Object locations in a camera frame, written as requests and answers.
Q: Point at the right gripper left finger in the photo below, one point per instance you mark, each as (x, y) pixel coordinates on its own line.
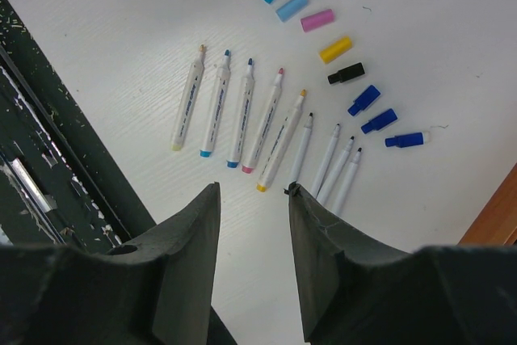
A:
(154, 289)

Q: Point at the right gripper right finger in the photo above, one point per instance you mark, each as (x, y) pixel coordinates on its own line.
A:
(354, 289)

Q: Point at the yellow marker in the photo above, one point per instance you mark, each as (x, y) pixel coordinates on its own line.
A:
(281, 144)

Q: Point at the dark blue cap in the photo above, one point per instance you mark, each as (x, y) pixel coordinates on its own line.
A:
(407, 140)
(380, 121)
(364, 100)

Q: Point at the black marker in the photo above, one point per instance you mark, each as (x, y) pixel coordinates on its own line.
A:
(302, 149)

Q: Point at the black cap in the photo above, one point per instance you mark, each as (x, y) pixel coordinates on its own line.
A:
(347, 74)

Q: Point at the pink cap marker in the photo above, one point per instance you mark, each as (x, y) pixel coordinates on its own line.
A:
(187, 103)

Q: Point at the yellow cap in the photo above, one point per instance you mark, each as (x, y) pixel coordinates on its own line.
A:
(336, 49)

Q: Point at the pink cap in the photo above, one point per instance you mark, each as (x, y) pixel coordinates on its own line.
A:
(317, 20)

